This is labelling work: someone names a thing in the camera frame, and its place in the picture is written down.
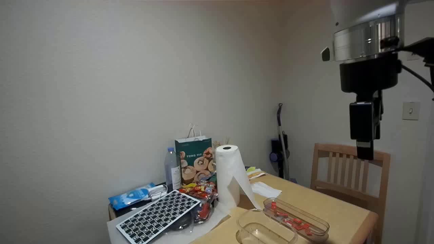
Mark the white wall switch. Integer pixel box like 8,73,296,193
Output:
403,102,421,121

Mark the black vacuum cleaner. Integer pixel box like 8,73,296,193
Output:
269,104,290,179

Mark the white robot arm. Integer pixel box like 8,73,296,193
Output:
322,0,434,160

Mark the white paper towel roll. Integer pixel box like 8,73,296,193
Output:
216,145,254,209

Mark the wooden chair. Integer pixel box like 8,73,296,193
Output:
311,142,391,244

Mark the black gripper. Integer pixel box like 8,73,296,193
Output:
339,54,402,160

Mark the empty clear plastic container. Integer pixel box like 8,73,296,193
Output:
236,212,297,244

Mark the white paper napkin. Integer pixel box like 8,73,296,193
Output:
251,182,281,198

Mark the black white checkered board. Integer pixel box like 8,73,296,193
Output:
117,190,201,244

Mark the yellow green small packet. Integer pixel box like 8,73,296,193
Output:
246,167,266,179

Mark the clear container with red pieces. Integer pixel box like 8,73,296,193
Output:
263,198,330,243

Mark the clear water bottle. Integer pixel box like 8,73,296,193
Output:
164,146,178,190

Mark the blue tissue pack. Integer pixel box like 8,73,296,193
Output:
109,183,155,210

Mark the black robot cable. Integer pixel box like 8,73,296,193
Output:
398,38,434,102

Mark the green gift bag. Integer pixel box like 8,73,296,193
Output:
175,136,216,184

